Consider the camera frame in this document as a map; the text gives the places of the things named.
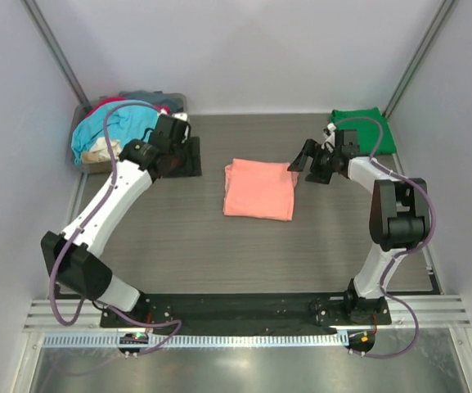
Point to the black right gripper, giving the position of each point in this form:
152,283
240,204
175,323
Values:
309,149

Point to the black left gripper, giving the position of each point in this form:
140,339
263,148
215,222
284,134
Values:
192,168

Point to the salmon pink t-shirt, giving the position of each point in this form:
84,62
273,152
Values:
261,190

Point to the clear plastic bin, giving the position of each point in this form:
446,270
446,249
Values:
80,114

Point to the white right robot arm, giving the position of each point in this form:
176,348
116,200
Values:
400,222

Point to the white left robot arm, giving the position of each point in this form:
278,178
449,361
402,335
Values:
73,256

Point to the red t-shirt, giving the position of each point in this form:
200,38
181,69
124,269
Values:
121,99

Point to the dark teal t-shirt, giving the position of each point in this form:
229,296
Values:
175,102

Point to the folded green t-shirt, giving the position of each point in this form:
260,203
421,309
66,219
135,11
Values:
372,130

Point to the turquoise t-shirt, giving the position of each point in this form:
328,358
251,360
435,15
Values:
123,125

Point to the cream white t-shirt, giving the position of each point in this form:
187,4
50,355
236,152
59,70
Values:
111,149

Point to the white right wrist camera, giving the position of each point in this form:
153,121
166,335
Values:
329,133

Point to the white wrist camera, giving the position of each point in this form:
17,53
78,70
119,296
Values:
181,116
329,133

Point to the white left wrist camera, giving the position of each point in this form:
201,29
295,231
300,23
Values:
181,116

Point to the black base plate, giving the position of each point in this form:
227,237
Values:
263,314

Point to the white slotted cable duct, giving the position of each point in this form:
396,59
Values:
124,340

